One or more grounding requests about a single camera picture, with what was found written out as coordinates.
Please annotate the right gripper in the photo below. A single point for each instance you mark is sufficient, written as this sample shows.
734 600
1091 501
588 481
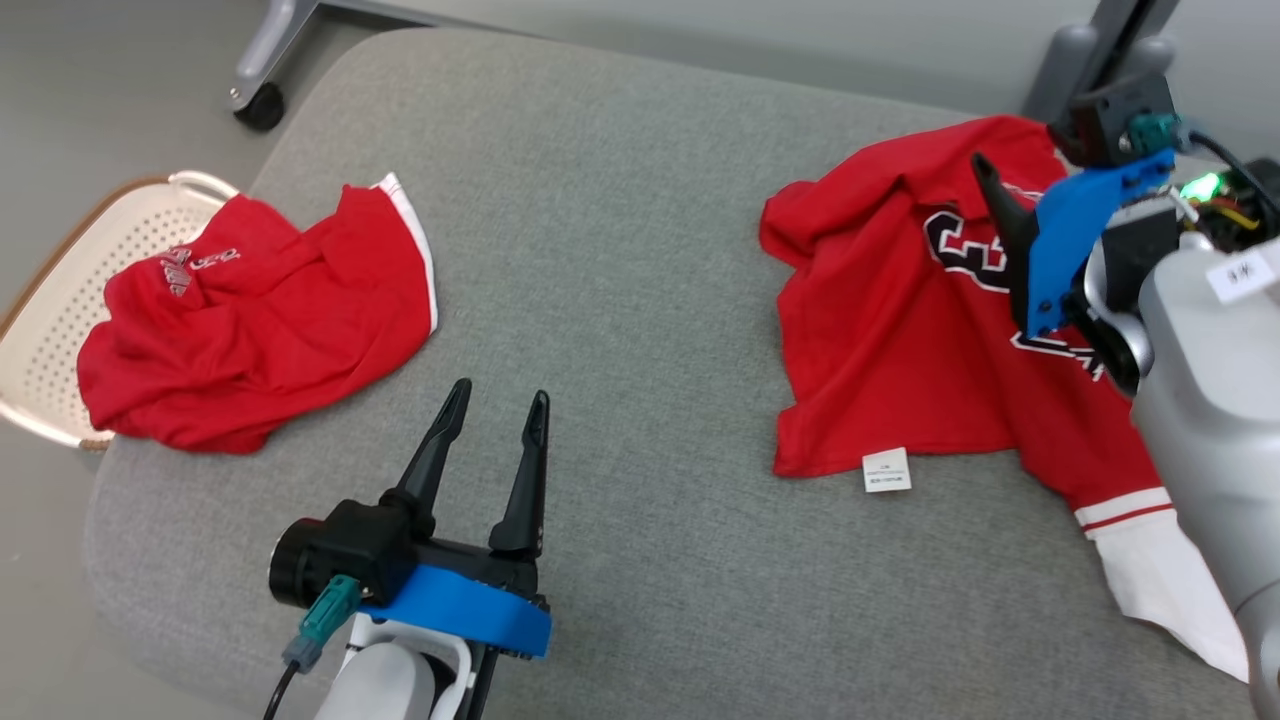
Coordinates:
1120 300

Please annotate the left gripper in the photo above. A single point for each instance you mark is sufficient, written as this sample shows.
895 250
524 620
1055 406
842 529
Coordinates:
480 570

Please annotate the red jersey with striped cuffs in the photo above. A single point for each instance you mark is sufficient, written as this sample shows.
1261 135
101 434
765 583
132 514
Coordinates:
880 350

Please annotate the red shorts with white stripe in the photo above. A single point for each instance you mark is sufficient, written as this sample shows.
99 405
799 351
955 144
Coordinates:
250 330

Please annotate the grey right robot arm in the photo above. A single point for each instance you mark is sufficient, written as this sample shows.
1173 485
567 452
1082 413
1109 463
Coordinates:
1210 420

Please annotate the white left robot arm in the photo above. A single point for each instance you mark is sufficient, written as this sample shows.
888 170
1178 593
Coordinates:
385 685

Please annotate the white paper label sticker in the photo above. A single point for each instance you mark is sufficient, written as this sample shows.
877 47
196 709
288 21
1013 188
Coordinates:
1240 277

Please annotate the white perforated laundry basket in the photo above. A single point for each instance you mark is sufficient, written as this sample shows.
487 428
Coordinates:
60 300

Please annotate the blue right camera mount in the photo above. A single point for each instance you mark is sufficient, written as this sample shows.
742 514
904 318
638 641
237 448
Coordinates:
1075 230

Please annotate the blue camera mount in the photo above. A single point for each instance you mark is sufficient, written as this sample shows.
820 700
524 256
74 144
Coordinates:
1075 230
460 610

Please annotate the blue left camera mount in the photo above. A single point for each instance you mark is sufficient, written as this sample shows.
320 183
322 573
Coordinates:
460 610

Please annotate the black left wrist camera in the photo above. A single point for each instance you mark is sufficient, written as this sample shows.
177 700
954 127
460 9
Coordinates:
350 550

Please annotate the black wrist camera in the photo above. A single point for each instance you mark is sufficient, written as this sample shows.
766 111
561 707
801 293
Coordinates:
1100 115
350 550

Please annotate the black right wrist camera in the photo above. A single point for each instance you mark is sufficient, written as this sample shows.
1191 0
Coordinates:
1100 115

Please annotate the green right camera connector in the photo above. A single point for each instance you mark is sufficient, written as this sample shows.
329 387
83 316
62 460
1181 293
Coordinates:
1155 132

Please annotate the green camera connector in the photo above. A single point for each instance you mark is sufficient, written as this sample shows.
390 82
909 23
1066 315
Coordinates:
325 620
1155 132

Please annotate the green left camera connector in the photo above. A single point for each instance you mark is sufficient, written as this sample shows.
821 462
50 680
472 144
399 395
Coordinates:
325 620

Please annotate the grey metal partition post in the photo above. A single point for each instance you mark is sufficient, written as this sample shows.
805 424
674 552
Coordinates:
1120 30
268 45

